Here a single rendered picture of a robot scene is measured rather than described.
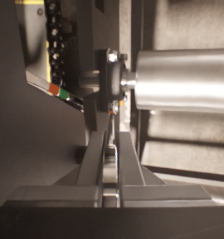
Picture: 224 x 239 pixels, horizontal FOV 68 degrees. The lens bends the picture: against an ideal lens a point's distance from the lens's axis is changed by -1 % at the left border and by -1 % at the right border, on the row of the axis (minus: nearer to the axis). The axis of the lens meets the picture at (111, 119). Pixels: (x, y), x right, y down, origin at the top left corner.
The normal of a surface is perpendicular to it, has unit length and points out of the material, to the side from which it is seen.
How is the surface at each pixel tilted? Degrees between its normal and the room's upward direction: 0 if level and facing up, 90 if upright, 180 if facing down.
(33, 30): 0
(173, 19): 0
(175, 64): 31
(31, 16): 0
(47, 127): 90
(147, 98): 25
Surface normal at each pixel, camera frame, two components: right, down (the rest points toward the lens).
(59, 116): 0.96, 0.07
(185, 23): -0.26, 0.30
